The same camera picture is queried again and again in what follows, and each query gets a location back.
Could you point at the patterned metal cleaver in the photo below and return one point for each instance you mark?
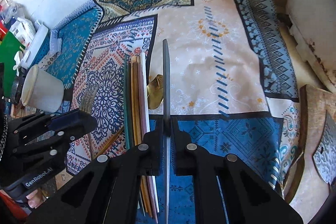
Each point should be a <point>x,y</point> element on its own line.
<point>324,156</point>

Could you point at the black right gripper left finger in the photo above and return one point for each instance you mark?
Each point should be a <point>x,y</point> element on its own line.
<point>105,192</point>

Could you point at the patterned patchwork table mat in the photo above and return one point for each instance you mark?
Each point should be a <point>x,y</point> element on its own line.
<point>232,83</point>

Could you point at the green box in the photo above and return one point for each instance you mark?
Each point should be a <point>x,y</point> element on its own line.
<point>9,47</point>

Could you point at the brown wooden chopstick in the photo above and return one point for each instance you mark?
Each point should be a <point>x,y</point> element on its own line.
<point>136,116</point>

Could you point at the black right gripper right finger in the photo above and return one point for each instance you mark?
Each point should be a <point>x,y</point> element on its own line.
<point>226,190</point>

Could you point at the dark green chopstick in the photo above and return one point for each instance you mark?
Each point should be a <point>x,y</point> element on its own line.
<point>128,120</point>

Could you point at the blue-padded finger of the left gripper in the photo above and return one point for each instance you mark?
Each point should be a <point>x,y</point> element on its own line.
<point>74,118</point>

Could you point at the white plastic tray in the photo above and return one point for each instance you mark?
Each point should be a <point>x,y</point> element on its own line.
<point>38,48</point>

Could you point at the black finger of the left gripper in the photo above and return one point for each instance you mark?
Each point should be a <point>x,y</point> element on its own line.
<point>72,134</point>

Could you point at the wooden cutting board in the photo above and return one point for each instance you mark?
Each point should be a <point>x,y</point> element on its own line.
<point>304,189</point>

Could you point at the grey chopstick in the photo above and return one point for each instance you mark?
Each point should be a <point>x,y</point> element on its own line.
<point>166,125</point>

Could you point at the pink chopstick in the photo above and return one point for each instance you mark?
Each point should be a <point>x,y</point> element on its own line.
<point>142,111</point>

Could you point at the person's hand fingers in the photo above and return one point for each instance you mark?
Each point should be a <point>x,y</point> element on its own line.
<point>35,198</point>

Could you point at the gold spoon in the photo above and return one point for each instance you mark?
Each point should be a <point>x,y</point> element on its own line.
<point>116,145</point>

